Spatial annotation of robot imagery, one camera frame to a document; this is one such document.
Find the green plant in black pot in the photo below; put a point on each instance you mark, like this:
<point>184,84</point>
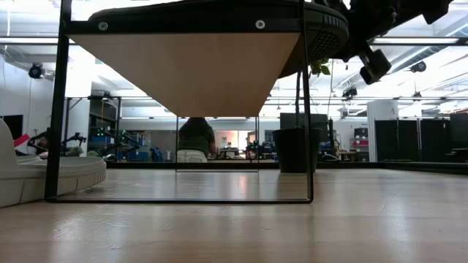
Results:
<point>296,149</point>

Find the black partition panel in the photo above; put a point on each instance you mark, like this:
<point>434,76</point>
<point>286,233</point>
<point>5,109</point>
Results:
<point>409,139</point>

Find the black ceiling camera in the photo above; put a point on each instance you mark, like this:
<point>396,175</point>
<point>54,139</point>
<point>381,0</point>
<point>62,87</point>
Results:
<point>350,93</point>
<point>36,71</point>
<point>418,67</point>

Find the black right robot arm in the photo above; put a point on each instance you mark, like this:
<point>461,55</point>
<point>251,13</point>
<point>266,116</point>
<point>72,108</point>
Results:
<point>438,11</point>

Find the grey slide sandal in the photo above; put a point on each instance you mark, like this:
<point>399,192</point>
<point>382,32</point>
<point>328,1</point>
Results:
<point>55,179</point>

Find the black-framed wooden shelf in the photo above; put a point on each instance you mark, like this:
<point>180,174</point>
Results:
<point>183,73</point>

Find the black storage rack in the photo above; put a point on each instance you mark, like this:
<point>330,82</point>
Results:
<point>104,117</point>

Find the black wall screen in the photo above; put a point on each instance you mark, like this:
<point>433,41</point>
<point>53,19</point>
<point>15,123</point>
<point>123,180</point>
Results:
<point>12,127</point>

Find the blue storage bin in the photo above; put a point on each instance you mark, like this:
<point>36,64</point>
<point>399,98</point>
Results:
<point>138,155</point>

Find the white pillar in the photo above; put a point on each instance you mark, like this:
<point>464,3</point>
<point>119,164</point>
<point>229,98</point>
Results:
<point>382,109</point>

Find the red storage drawers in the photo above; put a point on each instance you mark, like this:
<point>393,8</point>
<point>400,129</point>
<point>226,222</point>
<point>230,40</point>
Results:
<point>360,143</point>

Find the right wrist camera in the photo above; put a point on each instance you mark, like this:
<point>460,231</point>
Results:
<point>376,67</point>

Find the black slide sandal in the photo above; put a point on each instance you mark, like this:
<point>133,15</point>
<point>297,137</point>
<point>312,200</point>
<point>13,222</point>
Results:
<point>219,14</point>

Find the black aluminium table frame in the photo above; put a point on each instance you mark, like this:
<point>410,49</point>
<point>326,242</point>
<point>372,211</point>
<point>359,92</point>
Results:
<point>219,165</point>

